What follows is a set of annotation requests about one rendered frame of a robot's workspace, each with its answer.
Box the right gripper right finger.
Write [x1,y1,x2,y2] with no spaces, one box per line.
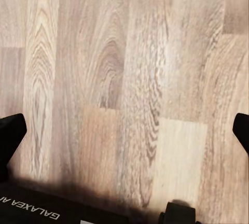
[232,113,249,155]

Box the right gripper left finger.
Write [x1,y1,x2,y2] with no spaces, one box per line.
[0,113,27,175]

